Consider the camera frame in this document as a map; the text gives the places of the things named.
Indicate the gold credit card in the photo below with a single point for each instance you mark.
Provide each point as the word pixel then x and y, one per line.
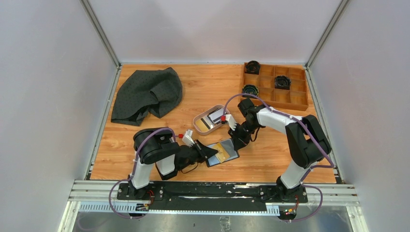
pixel 222 155
pixel 202 125

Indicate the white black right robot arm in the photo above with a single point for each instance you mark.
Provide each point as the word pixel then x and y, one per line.
pixel 307 142

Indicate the rolled dark belt top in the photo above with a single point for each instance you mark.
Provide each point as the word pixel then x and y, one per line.
pixel 252 67

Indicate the wooden compartment organizer box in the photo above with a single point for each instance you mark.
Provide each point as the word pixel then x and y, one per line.
pixel 294 99

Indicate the dark green dotted cloth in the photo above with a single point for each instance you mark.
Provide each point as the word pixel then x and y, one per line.
pixel 145 92

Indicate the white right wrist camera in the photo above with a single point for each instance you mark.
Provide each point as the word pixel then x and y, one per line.
pixel 229 119

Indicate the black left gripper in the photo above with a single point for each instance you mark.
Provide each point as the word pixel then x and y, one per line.
pixel 203 151

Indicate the aluminium frame rail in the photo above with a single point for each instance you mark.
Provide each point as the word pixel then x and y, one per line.
pixel 100 196

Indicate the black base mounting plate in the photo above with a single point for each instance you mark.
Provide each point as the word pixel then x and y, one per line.
pixel 210 196

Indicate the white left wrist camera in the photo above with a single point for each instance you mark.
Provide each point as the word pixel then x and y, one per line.
pixel 187 138

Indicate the black leather card holder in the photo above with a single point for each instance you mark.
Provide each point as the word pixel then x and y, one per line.
pixel 228 145

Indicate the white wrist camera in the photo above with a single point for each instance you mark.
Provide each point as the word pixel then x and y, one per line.
pixel 187 138
pixel 229 119

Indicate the pink oval plastic tray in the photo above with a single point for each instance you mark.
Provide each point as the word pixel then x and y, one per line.
pixel 203 115

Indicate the thin white card stack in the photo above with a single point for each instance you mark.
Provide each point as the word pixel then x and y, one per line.
pixel 215 116

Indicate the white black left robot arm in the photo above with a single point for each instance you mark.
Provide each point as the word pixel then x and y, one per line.
pixel 168 152

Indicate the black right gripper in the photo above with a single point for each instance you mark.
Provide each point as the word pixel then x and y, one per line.
pixel 240 141

